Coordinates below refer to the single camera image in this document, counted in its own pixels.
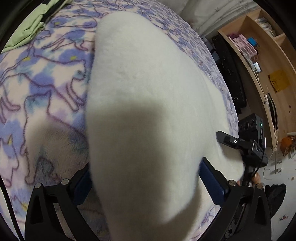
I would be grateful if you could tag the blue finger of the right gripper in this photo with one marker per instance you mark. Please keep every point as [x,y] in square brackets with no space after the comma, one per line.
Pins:
[230,141]

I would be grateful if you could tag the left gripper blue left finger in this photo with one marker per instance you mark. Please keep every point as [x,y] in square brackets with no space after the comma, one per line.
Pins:
[79,185]

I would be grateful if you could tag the green folded garment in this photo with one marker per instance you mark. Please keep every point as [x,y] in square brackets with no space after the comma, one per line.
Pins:
[34,22]

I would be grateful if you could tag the wooden bookshelf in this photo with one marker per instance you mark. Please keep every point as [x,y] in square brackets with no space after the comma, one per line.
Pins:
[248,81]

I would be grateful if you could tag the yellow paper sheet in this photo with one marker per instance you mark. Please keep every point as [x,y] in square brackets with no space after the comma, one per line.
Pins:
[279,80]

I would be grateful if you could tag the cream floral curtain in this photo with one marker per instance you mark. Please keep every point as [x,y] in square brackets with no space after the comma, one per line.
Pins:
[206,16]

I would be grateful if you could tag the pink storage boxes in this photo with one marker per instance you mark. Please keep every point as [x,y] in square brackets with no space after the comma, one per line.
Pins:
[244,46]

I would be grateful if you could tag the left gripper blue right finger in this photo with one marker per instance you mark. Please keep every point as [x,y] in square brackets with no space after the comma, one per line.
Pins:
[217,185]

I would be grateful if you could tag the purple cat print blanket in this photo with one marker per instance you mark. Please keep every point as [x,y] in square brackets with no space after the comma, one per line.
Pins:
[43,93]

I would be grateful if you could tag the cream fuzzy cardigan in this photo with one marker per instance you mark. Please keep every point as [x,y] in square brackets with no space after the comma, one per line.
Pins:
[151,117]

